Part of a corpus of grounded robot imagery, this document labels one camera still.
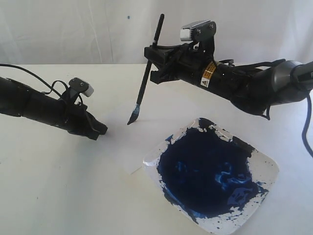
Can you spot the white backdrop curtain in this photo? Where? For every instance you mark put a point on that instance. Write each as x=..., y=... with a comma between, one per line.
x=117, y=31

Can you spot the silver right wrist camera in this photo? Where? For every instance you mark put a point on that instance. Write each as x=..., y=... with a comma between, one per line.
x=198, y=31

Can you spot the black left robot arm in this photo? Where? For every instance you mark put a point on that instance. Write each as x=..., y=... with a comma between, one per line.
x=20, y=100

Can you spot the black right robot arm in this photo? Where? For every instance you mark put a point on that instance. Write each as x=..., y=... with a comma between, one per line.
x=251, y=88

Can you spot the black paintbrush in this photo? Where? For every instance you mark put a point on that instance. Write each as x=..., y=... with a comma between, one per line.
x=135, y=114

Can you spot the white paper sheet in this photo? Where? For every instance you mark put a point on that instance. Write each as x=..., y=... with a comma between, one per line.
x=162, y=113

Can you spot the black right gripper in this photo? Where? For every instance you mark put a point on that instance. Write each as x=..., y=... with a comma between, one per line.
x=192, y=65

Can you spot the white plate with blue paint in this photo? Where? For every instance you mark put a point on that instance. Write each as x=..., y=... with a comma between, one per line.
x=211, y=176

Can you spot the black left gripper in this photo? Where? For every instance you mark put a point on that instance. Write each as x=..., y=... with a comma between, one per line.
x=83, y=124

